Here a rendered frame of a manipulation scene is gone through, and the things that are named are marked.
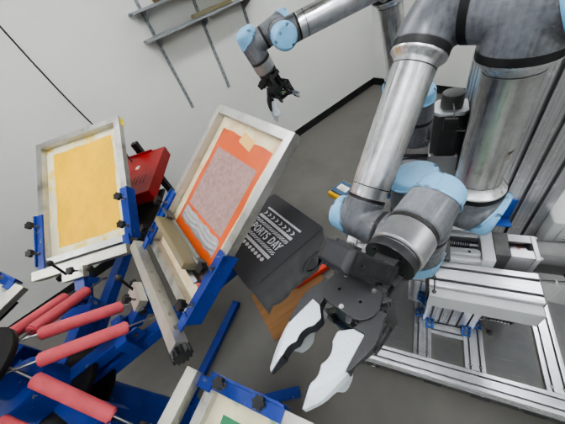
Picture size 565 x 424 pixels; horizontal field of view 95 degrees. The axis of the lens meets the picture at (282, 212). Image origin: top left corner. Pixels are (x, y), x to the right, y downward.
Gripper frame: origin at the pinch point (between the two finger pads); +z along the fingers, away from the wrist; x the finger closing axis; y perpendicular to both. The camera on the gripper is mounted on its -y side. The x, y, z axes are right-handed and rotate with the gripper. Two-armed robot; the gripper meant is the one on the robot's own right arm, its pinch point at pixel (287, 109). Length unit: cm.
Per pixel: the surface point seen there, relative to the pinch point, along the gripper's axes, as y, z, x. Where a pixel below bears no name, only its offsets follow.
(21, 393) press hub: 5, -10, -149
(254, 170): 15.3, -3.8, -31.8
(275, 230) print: 3, 43, -45
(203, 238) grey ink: 8, 5, -66
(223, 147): -12.7, -4.0, -30.8
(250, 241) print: -2, 39, -58
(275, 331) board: 1, 122, -104
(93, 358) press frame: 2, 8, -136
